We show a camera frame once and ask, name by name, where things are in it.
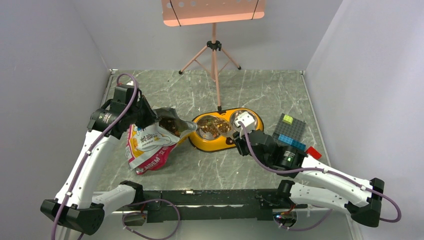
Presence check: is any pet food bag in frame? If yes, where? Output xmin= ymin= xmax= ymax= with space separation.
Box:
xmin=125 ymin=107 xmax=198 ymax=175

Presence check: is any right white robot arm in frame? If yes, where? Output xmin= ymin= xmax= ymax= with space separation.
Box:
xmin=232 ymin=130 xmax=385 ymax=228

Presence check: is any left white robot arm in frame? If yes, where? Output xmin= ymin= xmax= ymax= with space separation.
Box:
xmin=40 ymin=85 xmax=158 ymax=236

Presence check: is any yellow double pet bowl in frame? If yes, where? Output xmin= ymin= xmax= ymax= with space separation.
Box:
xmin=188 ymin=107 xmax=264 ymax=153

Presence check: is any green building brick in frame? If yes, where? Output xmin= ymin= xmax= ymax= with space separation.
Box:
xmin=282 ymin=114 xmax=294 ymax=125

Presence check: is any blue building brick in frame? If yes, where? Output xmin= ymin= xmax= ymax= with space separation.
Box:
xmin=278 ymin=134 xmax=306 ymax=151

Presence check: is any grey building baseplate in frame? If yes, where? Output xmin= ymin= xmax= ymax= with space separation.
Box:
xmin=272 ymin=113 xmax=306 ymax=146

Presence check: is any red grey toy tool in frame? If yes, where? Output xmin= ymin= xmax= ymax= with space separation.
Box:
xmin=305 ymin=146 xmax=322 ymax=160

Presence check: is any pink music stand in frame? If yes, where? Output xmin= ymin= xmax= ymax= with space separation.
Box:
xmin=161 ymin=0 xmax=267 ymax=112

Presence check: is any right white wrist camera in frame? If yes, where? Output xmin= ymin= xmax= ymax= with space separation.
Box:
xmin=233 ymin=111 xmax=256 ymax=135

